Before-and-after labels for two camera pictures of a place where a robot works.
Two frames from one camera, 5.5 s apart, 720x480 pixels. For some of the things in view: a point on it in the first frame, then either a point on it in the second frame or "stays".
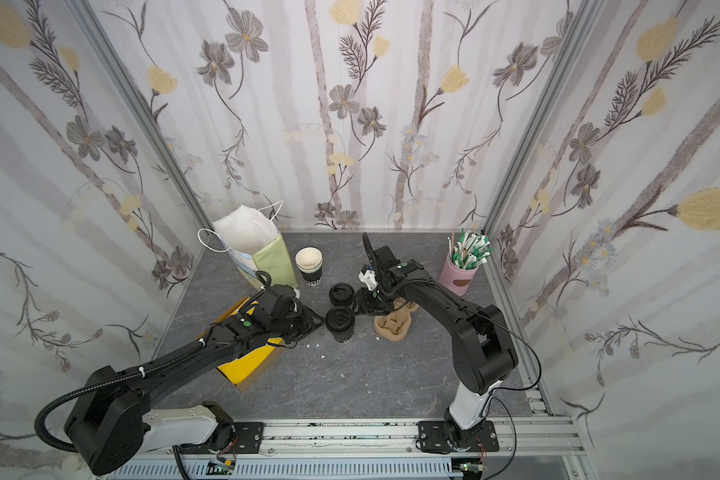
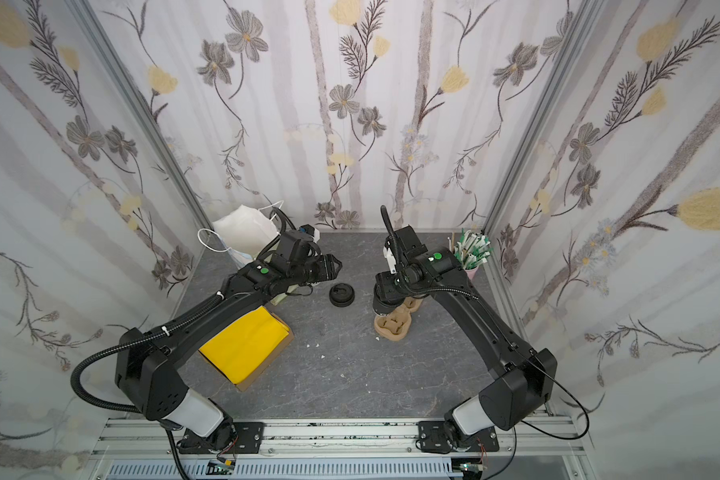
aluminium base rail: [361, 449] stays
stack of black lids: [341, 294] stays
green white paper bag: [255, 244] stays
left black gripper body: [303, 318] to [323, 267]
